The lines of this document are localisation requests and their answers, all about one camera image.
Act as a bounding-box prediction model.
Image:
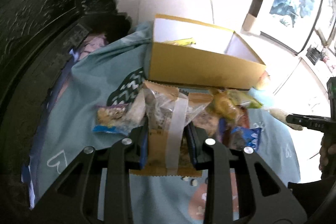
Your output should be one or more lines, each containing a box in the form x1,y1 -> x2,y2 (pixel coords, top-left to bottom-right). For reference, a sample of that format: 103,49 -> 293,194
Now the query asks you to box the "blue cookie packet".
217,118 -> 262,151

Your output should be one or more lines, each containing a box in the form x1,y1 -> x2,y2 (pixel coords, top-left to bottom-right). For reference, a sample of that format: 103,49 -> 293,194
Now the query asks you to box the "dark carved wooden furniture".
1,0 -> 119,223

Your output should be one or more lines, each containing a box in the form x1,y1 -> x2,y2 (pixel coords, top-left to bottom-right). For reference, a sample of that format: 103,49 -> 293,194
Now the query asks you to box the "purple blue biscuit packet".
92,93 -> 146,135

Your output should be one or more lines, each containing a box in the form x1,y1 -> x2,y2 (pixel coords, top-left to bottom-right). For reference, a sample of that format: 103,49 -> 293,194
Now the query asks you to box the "yellow cardboard box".
146,14 -> 266,90

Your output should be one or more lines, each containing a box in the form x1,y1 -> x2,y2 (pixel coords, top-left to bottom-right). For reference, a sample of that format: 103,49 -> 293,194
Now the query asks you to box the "kraft paper clear snack bag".
131,81 -> 213,177

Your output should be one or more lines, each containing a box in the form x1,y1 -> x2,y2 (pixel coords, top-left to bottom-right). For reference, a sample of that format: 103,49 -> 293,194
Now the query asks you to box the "yellow orange snack packet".
208,88 -> 263,122

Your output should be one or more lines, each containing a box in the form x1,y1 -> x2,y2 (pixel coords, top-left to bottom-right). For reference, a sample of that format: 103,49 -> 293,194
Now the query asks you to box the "light blue tablecloth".
22,21 -> 301,224

